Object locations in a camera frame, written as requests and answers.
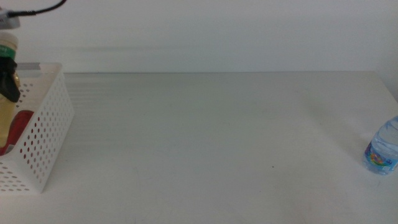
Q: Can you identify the white perforated plastic basket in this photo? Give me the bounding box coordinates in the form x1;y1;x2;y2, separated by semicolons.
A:
0;62;75;194

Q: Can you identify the yellow tea bottle green label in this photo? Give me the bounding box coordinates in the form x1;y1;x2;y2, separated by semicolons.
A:
0;30;22;149

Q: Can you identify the red drink can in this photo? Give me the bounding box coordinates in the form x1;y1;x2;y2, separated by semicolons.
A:
0;110;35;156

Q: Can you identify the braided black camera cable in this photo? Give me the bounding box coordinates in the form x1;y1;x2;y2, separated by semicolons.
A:
7;0;68;18

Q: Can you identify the blue-capped water bottle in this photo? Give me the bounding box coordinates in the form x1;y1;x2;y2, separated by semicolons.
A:
362;115;398;175

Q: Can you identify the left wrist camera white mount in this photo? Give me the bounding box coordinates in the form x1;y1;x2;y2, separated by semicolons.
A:
0;8;21;30

